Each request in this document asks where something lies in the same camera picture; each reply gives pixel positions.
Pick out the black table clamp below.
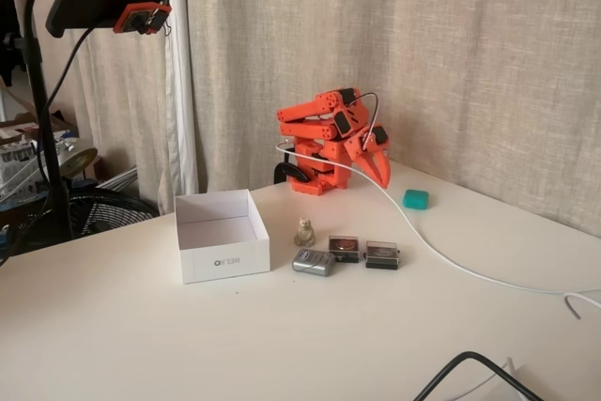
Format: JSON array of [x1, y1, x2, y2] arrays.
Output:
[[273, 161, 314, 185]]

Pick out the beige curtain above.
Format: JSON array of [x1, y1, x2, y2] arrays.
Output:
[[187, 0, 601, 238]]

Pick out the short white cable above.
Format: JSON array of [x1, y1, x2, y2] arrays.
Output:
[[563, 293, 601, 320]]

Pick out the small silver tin case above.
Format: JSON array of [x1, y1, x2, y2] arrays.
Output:
[[291, 248, 337, 275]]

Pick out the orange camera module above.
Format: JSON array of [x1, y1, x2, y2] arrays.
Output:
[[112, 2, 173, 37]]

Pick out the orange gripper black servo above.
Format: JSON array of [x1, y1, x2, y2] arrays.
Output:
[[345, 124, 393, 192]]

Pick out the small beige bear figurine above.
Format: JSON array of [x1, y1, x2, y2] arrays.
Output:
[[293, 216, 316, 248]]

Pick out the pile of white packages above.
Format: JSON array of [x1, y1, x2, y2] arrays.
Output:
[[0, 137, 54, 200]]

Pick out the white slatted rack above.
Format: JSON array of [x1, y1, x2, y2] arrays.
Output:
[[96, 164, 140, 192]]

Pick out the black gooseneck stand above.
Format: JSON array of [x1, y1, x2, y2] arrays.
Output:
[[23, 0, 98, 245]]

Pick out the white cardboard box bin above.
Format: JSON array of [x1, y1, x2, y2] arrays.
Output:
[[173, 188, 272, 285]]

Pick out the green cube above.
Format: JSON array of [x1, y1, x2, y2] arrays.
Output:
[[402, 188, 431, 210]]

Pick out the thin robot servo wire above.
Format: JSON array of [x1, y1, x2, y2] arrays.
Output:
[[349, 92, 380, 139]]

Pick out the black floor fan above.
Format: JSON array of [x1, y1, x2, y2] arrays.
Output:
[[68, 187, 161, 239]]

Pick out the overhead camera on stand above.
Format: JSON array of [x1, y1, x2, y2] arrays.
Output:
[[8, 0, 201, 214]]

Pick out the dark hanging clothes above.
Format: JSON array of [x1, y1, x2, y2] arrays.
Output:
[[0, 0, 30, 87]]

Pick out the long white cable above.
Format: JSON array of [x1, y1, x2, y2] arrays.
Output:
[[275, 140, 601, 297]]

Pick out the beige round lamp head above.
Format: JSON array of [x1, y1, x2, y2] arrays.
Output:
[[58, 146, 100, 179]]

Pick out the brown cardboard box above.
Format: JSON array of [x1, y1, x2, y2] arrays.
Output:
[[0, 85, 79, 148]]

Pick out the black camera cable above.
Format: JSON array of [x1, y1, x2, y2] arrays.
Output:
[[0, 24, 98, 269]]

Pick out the curved black cable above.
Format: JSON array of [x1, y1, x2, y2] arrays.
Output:
[[412, 350, 546, 401]]

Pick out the black box clear lid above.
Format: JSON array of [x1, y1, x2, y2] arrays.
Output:
[[364, 239, 402, 270], [327, 235, 362, 265]]

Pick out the black camera holder bar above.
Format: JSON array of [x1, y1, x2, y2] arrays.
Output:
[[44, 0, 171, 39]]

